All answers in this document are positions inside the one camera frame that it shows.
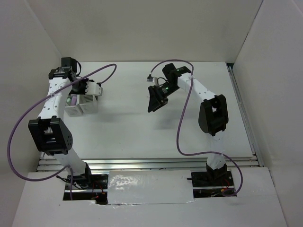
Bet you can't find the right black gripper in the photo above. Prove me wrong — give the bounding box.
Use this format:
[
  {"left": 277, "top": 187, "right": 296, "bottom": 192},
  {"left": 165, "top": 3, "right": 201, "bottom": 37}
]
[{"left": 148, "top": 81, "right": 180, "bottom": 112}]

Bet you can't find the purple highlighter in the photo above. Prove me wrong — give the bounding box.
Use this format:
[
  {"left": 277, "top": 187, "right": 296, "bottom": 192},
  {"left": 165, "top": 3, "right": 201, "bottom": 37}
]
[{"left": 70, "top": 95, "right": 77, "bottom": 106}]

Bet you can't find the green highlighter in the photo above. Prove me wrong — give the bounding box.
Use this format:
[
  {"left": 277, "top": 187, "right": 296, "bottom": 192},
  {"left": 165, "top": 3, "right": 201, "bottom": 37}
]
[{"left": 66, "top": 97, "right": 71, "bottom": 106}]

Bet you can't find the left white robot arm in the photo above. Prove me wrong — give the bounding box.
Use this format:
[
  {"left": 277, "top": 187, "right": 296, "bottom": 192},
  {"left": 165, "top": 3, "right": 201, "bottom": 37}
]
[{"left": 28, "top": 57, "right": 93, "bottom": 189}]

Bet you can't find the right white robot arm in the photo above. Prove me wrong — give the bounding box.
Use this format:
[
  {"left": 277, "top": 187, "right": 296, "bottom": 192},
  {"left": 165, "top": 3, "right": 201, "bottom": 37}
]
[{"left": 148, "top": 60, "right": 229, "bottom": 150}]

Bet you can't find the white slatted organizer container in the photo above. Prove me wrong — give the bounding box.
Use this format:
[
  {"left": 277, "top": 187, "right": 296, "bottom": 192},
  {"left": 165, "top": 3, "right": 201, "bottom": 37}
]
[{"left": 65, "top": 95, "right": 98, "bottom": 117}]

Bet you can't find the shiny white cover sheet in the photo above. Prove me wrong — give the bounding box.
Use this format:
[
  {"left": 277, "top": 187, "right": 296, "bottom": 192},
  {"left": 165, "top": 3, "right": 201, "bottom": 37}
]
[{"left": 107, "top": 170, "right": 194, "bottom": 205}]

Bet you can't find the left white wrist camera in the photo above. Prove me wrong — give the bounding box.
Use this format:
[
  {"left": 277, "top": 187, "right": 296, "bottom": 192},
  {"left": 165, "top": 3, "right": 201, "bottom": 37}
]
[{"left": 85, "top": 81, "right": 103, "bottom": 96}]

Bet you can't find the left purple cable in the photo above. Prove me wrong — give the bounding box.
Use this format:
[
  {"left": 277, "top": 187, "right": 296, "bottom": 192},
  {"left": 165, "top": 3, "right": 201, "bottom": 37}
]
[{"left": 7, "top": 63, "right": 117, "bottom": 201}]

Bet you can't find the purple cable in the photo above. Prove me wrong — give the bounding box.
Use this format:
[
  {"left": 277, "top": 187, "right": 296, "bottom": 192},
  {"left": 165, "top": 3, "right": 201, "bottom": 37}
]
[
  {"left": 7, "top": 63, "right": 117, "bottom": 201},
  {"left": 150, "top": 59, "right": 243, "bottom": 197}
]

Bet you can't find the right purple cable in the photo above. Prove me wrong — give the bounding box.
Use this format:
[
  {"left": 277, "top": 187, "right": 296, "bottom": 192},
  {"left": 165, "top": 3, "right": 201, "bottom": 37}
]
[{"left": 150, "top": 59, "right": 243, "bottom": 197}]

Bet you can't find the aluminium rail frame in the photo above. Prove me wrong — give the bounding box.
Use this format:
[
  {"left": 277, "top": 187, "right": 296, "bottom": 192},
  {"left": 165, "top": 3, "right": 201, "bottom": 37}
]
[{"left": 36, "top": 61, "right": 265, "bottom": 172}]

